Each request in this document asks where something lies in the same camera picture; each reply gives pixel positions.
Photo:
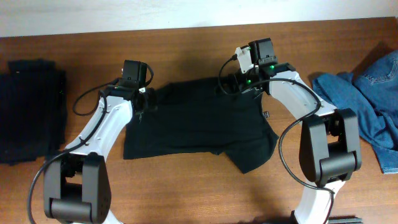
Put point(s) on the black fabric storage container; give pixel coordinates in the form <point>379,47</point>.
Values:
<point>33,110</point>

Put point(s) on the blue denim jeans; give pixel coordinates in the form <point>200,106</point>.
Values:
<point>372,95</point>

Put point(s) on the black t-shirt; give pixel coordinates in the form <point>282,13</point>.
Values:
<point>196,116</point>

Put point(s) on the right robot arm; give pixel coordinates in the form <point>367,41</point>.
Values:
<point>329,150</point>

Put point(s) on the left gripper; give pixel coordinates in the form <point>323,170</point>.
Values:
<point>144,104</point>

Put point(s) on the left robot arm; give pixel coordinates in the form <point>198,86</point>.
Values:
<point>76,183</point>

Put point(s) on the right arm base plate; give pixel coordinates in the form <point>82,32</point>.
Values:
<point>354,220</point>

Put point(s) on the small shirt label tag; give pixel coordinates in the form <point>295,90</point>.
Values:
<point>266,114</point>

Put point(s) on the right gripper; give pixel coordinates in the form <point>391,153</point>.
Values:
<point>239,79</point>

